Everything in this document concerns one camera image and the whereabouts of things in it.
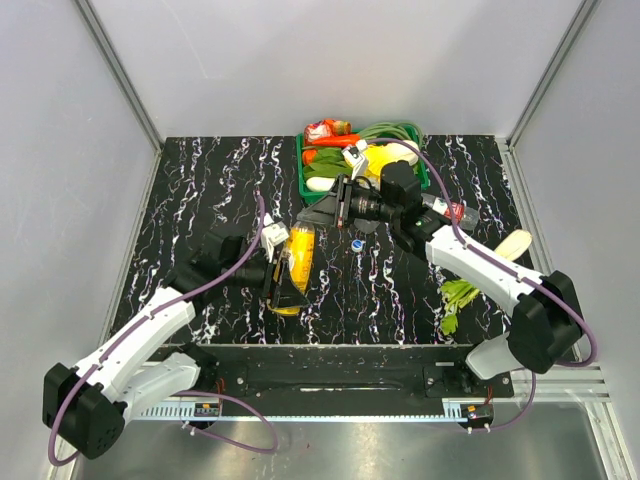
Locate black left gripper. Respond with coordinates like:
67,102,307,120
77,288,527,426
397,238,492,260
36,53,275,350
222,244,310,309

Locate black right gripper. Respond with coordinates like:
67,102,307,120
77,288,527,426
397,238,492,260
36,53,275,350
299,175,399,229

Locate yellow juice bottle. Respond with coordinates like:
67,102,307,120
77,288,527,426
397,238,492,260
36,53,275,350
268,221,315,316

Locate blue white bottle cap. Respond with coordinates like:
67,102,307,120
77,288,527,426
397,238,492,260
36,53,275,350
351,239,365,253

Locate red label clear bottle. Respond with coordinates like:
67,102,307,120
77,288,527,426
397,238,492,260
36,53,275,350
422,193,479,232

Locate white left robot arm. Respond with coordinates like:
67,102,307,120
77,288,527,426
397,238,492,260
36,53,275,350
42,222,315,466

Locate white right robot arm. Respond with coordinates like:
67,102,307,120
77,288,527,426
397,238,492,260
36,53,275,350
297,161,584,396

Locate white radish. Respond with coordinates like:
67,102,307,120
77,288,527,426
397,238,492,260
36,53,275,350
305,177,335,192

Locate green leafy vegetable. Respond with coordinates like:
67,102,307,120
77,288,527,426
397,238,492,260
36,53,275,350
302,147,352,180

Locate small orange carrot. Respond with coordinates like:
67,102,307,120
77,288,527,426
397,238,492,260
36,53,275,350
302,149,318,165

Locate long orange carrot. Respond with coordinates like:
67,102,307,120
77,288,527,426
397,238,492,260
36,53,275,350
307,134,361,148

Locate yellow napa cabbage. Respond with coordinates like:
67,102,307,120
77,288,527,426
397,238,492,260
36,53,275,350
365,142,418,180

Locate red white snack packet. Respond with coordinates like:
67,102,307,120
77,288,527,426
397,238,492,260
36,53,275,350
303,118,352,145

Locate green plastic basket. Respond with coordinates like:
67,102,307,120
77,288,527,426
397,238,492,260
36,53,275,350
296,119,430,204

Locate green long beans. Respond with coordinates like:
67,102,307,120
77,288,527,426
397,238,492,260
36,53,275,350
358,121,424,149

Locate green celery stalk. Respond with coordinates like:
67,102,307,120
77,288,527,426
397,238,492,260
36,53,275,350
440,279,480,336

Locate pale bamboo shoot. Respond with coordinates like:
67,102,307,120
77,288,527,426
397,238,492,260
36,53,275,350
495,229,533,261

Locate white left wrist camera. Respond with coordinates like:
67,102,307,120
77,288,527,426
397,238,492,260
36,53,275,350
260,213,290,262

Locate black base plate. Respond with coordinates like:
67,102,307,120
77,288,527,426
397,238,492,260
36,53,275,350
158,342,516,401

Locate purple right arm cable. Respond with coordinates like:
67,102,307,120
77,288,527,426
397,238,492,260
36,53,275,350
367,138,600,369

